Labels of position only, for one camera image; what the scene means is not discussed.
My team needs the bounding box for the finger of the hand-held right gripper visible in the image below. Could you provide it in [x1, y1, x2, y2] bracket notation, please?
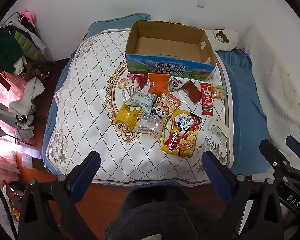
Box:
[259, 139, 294, 180]
[286, 135, 300, 167]

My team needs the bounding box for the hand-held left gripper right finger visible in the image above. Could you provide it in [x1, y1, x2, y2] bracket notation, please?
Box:
[202, 151, 283, 240]

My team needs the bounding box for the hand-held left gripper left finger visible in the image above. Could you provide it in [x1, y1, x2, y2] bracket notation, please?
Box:
[18, 151, 101, 240]

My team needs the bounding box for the white snack packet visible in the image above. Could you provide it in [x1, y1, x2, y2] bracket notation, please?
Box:
[208, 118, 232, 143]

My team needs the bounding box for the instant noodle packet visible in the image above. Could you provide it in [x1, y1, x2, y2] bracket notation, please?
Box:
[161, 109, 203, 158]

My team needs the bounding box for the yellow snack packet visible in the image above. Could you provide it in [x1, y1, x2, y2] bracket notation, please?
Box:
[113, 102, 144, 132]

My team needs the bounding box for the red crown print snack packet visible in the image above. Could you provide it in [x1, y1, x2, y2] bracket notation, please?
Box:
[199, 82, 214, 115]

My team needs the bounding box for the clear snack packet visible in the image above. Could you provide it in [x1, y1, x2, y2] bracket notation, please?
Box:
[135, 111, 167, 139]

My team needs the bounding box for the colourful candy ball bag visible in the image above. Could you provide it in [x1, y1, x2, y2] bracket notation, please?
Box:
[210, 82, 228, 102]

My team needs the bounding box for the brown snack packet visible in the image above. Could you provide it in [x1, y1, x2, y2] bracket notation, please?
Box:
[181, 80, 202, 105]

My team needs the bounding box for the panda print snack packet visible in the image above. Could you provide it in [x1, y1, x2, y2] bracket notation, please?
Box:
[147, 92, 182, 125]

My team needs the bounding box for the silver snack packet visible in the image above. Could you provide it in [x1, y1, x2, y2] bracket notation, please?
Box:
[126, 88, 157, 113]

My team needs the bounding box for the small triangular snack packet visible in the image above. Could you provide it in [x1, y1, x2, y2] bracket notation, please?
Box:
[168, 76, 182, 92]

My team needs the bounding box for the small red snack packet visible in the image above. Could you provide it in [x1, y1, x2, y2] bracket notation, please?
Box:
[136, 74, 150, 92]

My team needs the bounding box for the orange snack packet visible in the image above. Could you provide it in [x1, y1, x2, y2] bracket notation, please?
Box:
[148, 73, 171, 96]

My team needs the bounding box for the cardboard box with blue print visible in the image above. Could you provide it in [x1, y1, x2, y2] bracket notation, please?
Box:
[125, 20, 217, 80]

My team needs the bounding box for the white textured blanket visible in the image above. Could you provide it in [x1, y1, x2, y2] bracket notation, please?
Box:
[236, 25, 300, 153]

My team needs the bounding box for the white floral quilt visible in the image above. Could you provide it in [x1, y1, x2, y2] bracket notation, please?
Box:
[44, 27, 237, 184]

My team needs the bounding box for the white cloth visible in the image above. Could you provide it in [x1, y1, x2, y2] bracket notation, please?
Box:
[9, 77, 45, 115]

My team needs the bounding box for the bear print pillow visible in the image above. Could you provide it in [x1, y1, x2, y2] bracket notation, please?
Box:
[205, 27, 239, 53]

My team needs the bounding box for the olive padded vest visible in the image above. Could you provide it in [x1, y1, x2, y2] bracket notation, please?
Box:
[14, 30, 42, 59]

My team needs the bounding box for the dark green jacket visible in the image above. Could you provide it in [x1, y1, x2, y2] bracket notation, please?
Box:
[0, 29, 24, 73]

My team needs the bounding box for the blue pillow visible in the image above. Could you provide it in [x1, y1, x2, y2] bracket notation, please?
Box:
[86, 12, 152, 40]

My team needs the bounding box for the pink plush toy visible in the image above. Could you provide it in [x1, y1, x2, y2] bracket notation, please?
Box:
[20, 9, 37, 28]

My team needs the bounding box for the black clothes rack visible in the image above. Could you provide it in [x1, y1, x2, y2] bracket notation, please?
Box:
[0, 11, 53, 65]

